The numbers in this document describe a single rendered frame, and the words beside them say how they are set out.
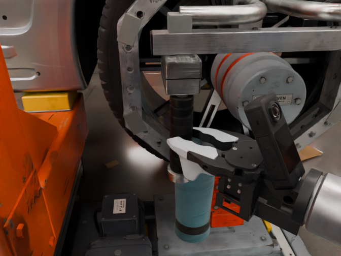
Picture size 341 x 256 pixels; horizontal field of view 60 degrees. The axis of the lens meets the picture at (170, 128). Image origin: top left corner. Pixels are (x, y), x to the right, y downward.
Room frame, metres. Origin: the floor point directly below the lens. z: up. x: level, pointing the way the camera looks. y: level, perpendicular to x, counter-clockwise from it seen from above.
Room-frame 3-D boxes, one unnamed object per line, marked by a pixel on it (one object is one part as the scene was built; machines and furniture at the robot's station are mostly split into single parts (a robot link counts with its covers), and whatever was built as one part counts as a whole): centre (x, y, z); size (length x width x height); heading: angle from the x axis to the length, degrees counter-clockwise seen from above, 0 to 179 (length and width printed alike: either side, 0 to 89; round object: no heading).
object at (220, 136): (0.40, -0.06, 0.81); 0.09 x 0.03 x 0.06; 43
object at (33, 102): (0.86, 0.38, 0.71); 0.14 x 0.14 x 0.05; 6
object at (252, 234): (0.82, -0.14, 0.32); 0.40 x 0.30 x 0.28; 96
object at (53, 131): (0.69, 0.36, 0.69); 0.52 x 0.17 x 0.35; 6
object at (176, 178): (0.40, -0.02, 0.83); 0.04 x 0.04 x 0.16
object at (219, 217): (0.69, -0.16, 0.48); 0.16 x 0.12 x 0.17; 6
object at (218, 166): (0.33, -0.07, 0.83); 0.09 x 0.05 x 0.02; 60
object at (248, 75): (0.58, -0.17, 0.85); 0.21 x 0.14 x 0.14; 6
